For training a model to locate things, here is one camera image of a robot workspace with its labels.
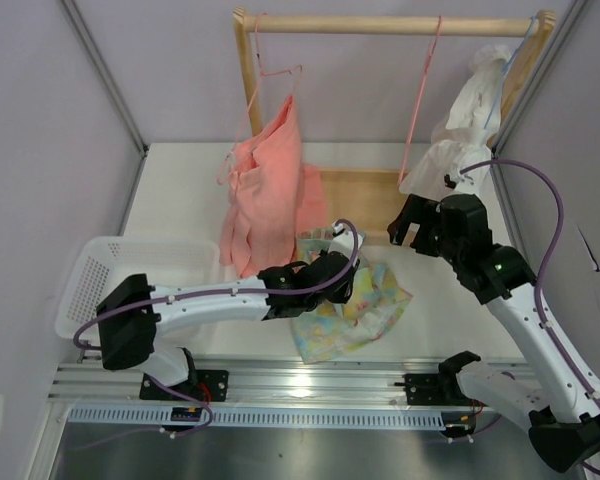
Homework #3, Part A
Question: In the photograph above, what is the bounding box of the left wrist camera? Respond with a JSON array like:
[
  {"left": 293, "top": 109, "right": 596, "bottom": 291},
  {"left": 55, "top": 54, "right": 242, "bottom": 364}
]
[{"left": 327, "top": 222, "right": 366, "bottom": 260}]

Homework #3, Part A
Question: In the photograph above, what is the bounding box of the salmon pink dress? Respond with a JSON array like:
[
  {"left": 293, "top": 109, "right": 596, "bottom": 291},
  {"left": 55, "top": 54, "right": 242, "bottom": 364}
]
[{"left": 220, "top": 95, "right": 329, "bottom": 277}]

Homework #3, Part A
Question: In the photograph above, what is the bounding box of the aluminium corner post left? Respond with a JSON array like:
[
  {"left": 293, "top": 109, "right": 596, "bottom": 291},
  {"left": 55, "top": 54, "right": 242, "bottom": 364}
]
[{"left": 57, "top": 0, "right": 149, "bottom": 157}]

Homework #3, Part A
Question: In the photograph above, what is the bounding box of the floral pastel skirt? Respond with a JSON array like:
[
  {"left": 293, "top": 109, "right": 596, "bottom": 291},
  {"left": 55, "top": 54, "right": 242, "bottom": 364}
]
[{"left": 291, "top": 254, "right": 412, "bottom": 364}]

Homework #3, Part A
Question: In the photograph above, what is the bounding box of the pink hanger with dress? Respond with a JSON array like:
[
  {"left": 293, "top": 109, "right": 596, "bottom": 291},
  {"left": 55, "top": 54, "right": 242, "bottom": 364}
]
[{"left": 216, "top": 7, "right": 303, "bottom": 185}]

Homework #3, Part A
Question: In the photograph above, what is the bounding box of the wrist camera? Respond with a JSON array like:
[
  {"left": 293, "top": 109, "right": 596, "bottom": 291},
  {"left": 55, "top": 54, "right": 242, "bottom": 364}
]
[
  {"left": 443, "top": 171, "right": 483, "bottom": 197},
  {"left": 327, "top": 222, "right": 366, "bottom": 260}
]

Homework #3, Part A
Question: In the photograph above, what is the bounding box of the aluminium corner post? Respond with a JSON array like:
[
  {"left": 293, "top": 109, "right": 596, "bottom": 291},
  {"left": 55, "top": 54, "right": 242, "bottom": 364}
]
[
  {"left": 57, "top": 0, "right": 149, "bottom": 157},
  {"left": 489, "top": 1, "right": 592, "bottom": 155}
]

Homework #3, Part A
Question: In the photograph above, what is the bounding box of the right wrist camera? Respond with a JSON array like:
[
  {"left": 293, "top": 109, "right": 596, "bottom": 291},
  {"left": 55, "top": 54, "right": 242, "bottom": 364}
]
[{"left": 443, "top": 171, "right": 483, "bottom": 197}]

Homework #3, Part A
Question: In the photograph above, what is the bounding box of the wooden clothes rack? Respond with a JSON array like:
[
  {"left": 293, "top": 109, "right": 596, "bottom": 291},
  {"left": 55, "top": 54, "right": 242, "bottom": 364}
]
[{"left": 247, "top": 13, "right": 530, "bottom": 245}]

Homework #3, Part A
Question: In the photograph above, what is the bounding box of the purple cable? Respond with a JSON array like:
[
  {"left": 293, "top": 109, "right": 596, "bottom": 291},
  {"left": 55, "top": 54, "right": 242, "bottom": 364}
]
[
  {"left": 73, "top": 218, "right": 359, "bottom": 439},
  {"left": 459, "top": 158, "right": 600, "bottom": 476}
]

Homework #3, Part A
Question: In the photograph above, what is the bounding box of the white ruffled garment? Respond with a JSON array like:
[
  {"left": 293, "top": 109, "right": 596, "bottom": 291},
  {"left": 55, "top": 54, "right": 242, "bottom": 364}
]
[{"left": 398, "top": 45, "right": 511, "bottom": 200}]

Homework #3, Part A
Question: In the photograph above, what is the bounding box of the white plastic basket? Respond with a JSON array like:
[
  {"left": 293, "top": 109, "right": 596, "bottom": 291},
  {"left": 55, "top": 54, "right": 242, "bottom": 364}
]
[{"left": 55, "top": 236, "right": 223, "bottom": 340}]

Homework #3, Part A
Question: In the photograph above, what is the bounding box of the aluminium corner post right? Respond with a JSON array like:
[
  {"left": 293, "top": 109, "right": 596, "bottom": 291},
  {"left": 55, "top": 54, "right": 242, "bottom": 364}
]
[{"left": 489, "top": 1, "right": 592, "bottom": 155}]

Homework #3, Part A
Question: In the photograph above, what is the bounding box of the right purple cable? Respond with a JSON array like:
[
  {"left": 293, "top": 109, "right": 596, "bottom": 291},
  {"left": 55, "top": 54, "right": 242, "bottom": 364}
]
[{"left": 459, "top": 158, "right": 600, "bottom": 476}]

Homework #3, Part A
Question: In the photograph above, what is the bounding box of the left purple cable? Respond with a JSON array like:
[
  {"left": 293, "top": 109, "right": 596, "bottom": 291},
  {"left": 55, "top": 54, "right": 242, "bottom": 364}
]
[{"left": 73, "top": 218, "right": 359, "bottom": 439}]

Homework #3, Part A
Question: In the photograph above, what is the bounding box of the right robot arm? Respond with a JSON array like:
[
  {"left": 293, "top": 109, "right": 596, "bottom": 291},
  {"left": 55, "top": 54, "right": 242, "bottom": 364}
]
[{"left": 387, "top": 194, "right": 600, "bottom": 473}]

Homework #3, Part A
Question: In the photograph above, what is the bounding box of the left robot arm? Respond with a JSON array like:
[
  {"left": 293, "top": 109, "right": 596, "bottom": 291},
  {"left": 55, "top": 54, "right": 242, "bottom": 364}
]
[{"left": 96, "top": 251, "right": 359, "bottom": 400}]

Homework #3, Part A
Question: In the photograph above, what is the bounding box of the aluminium mounting rail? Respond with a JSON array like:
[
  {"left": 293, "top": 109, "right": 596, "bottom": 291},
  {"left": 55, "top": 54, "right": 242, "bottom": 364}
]
[{"left": 47, "top": 357, "right": 438, "bottom": 408}]

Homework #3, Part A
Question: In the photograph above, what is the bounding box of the pink wire hanger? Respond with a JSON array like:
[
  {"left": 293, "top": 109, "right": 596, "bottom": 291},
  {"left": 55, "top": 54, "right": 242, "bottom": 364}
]
[{"left": 397, "top": 16, "right": 443, "bottom": 186}]

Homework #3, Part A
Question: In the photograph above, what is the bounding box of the perforated cable duct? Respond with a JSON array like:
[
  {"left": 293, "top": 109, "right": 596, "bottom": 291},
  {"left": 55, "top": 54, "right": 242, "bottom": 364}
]
[{"left": 68, "top": 404, "right": 445, "bottom": 431}]

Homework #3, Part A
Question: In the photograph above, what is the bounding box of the blue wire hanger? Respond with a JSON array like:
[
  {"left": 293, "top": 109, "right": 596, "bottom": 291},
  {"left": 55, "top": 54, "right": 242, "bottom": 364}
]
[{"left": 483, "top": 17, "right": 536, "bottom": 130}]

